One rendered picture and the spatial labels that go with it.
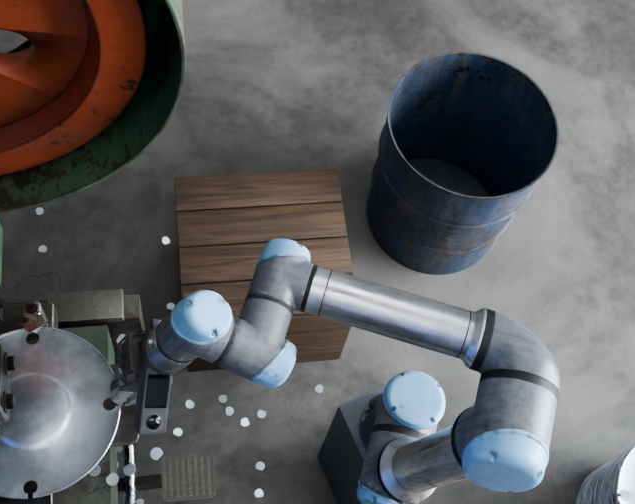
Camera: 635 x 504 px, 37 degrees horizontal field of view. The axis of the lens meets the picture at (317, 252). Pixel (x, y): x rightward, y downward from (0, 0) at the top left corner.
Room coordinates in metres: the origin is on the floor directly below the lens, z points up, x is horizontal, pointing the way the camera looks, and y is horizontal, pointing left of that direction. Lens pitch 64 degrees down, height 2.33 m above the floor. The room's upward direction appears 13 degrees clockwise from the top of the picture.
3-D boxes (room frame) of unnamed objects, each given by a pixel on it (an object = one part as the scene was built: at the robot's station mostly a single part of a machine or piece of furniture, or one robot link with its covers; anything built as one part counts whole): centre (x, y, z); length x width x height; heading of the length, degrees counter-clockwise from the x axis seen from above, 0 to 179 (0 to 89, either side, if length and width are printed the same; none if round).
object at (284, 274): (0.57, -0.16, 1.02); 0.49 x 0.11 x 0.12; 86
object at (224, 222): (0.97, 0.13, 0.18); 0.40 x 0.38 x 0.35; 109
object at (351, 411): (0.57, -0.24, 0.23); 0.18 x 0.18 x 0.45; 36
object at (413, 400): (0.57, -0.24, 0.62); 0.13 x 0.12 x 0.14; 176
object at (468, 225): (1.35, -0.30, 0.24); 0.42 x 0.42 x 0.48
